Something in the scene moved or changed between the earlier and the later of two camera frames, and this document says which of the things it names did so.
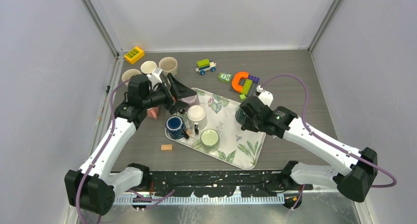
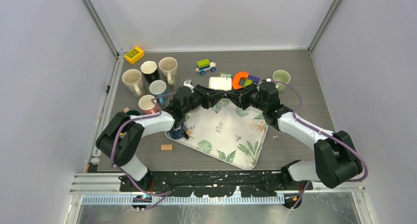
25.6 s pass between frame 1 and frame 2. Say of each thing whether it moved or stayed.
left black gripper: moved
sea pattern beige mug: stayed
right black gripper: moved
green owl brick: stayed
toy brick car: stayed
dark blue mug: stayed
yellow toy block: stayed
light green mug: moved
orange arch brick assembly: stayed
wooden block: stayed
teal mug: moved
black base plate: stayed
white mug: moved
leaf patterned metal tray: stayed
